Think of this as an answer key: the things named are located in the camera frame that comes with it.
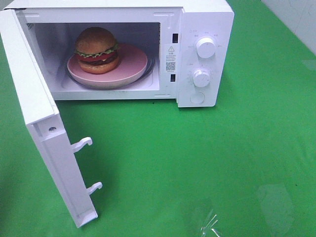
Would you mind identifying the green table mat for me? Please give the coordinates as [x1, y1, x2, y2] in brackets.
[0, 0, 316, 237]

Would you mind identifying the white microwave door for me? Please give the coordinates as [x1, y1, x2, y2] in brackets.
[0, 9, 102, 228]

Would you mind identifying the pink round plate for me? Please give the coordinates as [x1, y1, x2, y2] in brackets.
[67, 43, 148, 89]

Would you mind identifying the white upper dial knob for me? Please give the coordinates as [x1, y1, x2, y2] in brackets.
[196, 37, 216, 59]

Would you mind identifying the clear tape patch front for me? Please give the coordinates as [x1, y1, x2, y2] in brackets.
[197, 198, 223, 237]

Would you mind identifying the white dial knob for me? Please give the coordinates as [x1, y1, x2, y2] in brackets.
[193, 70, 211, 87]
[196, 37, 216, 59]

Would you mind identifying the toy hamburger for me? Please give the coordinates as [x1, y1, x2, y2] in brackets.
[75, 27, 119, 74]

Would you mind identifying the glass microwave turntable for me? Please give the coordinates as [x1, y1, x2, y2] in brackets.
[68, 58, 155, 90]

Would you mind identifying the white lower dial knob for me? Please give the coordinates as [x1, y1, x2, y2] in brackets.
[193, 70, 211, 87]

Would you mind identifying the round white door-release button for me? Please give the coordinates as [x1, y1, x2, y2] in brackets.
[190, 92, 205, 104]

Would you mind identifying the white microwave oven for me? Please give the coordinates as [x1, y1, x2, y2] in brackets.
[3, 0, 234, 107]

